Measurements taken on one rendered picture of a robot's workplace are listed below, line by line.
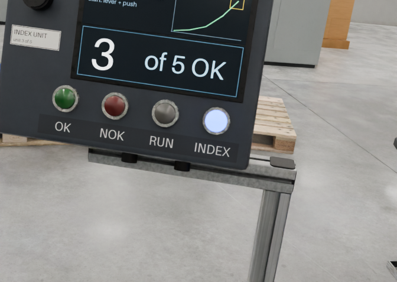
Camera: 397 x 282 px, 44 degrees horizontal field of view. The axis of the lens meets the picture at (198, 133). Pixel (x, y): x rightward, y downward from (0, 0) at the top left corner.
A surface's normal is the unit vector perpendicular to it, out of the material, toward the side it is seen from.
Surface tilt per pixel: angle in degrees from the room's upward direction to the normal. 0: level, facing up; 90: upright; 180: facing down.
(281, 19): 90
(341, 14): 90
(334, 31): 90
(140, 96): 75
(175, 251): 0
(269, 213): 90
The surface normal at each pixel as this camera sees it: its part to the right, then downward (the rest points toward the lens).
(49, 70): -0.09, 0.07
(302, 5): 0.22, 0.36
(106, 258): 0.11, -0.93
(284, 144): -0.06, 0.29
